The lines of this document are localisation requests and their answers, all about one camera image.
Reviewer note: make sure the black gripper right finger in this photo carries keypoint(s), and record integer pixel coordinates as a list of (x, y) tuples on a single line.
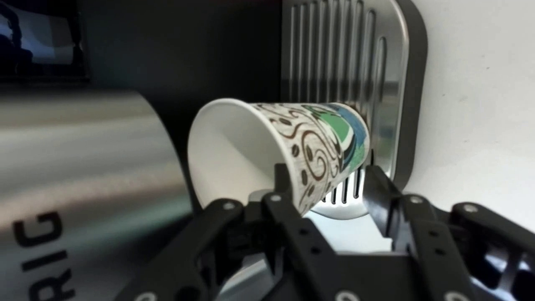
[(445, 252)]

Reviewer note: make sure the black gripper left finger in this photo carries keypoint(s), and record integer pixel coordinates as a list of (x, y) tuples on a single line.
[(222, 262)]

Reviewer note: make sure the patterned paper coffee cup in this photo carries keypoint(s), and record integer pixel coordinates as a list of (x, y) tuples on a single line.
[(268, 145)]

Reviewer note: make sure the black silver coffee maker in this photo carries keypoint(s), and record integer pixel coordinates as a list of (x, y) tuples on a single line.
[(84, 168)]

